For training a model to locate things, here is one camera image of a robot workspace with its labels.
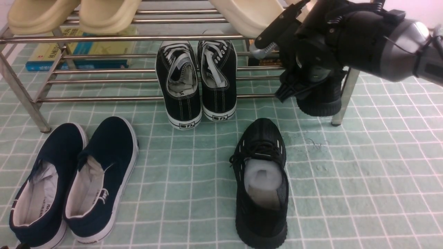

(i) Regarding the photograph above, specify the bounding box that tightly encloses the black mesh sneaker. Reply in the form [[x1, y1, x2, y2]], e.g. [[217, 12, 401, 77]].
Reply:
[[229, 118, 289, 249], [296, 70, 347, 117]]

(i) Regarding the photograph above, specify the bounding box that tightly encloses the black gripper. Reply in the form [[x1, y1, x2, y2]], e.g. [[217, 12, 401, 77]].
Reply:
[[275, 0, 350, 102]]

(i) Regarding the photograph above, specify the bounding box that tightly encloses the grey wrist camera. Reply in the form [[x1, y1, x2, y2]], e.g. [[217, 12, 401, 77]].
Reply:
[[249, 0, 310, 60]]

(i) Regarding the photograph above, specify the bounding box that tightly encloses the navy slip-on shoe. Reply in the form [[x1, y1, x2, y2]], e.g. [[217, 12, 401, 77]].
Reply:
[[62, 116, 139, 245], [9, 123, 88, 249]]

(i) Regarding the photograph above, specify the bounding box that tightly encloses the beige slipper far left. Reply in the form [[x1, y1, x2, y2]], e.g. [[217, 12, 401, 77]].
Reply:
[[8, 0, 81, 35]]

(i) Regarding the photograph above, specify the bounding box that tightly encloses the black book stack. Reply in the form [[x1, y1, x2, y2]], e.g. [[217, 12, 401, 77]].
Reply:
[[245, 39, 282, 66]]

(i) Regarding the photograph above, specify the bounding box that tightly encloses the black canvas sneaker left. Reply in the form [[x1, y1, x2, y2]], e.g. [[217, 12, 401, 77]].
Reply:
[[155, 41, 202, 130]]

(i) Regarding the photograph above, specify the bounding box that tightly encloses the navy slip-on shoe right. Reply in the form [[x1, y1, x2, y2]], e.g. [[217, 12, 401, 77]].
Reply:
[[62, 116, 139, 245]]

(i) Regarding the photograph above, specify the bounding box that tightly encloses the black canvas sneaker right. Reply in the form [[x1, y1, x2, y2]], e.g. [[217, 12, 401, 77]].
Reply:
[[197, 40, 237, 122]]

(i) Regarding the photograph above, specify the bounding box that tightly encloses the steel shoe rack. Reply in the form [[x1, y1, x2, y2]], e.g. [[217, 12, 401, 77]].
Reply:
[[0, 0, 443, 133]]

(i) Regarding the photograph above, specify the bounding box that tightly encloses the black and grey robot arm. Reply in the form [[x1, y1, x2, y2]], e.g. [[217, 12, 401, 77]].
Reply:
[[275, 0, 442, 103]]

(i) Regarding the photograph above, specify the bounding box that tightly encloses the black canvas sneaker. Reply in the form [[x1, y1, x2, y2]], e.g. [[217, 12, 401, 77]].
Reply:
[[197, 40, 237, 122], [155, 41, 202, 130]]

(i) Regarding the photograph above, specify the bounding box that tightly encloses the green grid floor mat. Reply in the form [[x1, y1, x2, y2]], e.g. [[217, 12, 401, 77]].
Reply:
[[0, 29, 443, 249]]

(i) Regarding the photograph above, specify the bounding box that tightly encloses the navy slip-on shoe left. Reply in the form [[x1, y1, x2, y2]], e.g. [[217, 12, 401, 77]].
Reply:
[[9, 123, 88, 249]]

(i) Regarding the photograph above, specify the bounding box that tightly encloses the yellow and blue book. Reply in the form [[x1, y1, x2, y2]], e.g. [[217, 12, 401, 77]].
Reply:
[[25, 41, 136, 72]]

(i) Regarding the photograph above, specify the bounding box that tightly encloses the beige slipper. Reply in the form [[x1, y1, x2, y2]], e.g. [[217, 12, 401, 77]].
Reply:
[[8, 0, 81, 35], [79, 0, 142, 34]]

